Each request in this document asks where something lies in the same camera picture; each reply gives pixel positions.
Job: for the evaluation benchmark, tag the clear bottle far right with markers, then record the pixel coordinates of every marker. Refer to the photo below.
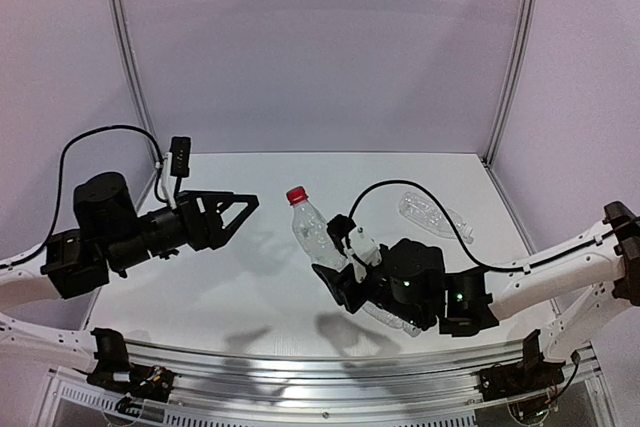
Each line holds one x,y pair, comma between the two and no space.
424,213

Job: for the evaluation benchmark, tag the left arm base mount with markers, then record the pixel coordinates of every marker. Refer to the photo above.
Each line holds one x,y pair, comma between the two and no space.
116,373

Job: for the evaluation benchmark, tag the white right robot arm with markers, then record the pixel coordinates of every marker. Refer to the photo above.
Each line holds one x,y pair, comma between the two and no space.
409,282

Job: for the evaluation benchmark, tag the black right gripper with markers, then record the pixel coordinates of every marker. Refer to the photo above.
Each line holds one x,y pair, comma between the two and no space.
347,285

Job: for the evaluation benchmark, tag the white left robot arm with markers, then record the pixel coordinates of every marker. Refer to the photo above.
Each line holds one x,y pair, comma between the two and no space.
110,239

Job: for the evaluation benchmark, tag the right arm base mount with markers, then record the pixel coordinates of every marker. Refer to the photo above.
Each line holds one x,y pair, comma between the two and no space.
539,381

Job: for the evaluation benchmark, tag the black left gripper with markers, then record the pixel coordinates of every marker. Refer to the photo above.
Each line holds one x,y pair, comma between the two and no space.
189,220

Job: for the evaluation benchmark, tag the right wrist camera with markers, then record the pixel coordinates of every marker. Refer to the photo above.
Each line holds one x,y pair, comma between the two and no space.
363,252

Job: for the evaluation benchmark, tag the left aluminium frame post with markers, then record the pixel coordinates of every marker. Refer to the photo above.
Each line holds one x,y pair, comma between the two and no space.
130,66

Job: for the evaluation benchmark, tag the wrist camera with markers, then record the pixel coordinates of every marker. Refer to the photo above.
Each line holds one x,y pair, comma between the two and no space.
172,170
363,252

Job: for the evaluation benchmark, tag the aluminium front table rail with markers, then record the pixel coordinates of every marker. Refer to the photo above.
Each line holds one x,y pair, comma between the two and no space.
440,389

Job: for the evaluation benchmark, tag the right aluminium frame post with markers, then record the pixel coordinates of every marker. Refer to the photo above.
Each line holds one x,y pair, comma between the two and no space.
510,83

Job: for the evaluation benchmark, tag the red bottle cap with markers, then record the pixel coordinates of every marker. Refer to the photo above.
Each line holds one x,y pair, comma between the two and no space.
296,195

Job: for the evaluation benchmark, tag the aluminium frame post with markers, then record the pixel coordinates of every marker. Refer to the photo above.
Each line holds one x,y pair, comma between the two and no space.
510,83
130,66

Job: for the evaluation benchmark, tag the clear bottle with red ring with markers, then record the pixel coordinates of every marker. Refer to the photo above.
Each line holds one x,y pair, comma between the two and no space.
309,227

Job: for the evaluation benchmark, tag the clear bottle near front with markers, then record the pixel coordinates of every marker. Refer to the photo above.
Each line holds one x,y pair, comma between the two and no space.
390,320

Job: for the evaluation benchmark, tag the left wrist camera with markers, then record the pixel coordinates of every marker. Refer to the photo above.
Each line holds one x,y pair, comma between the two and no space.
172,170

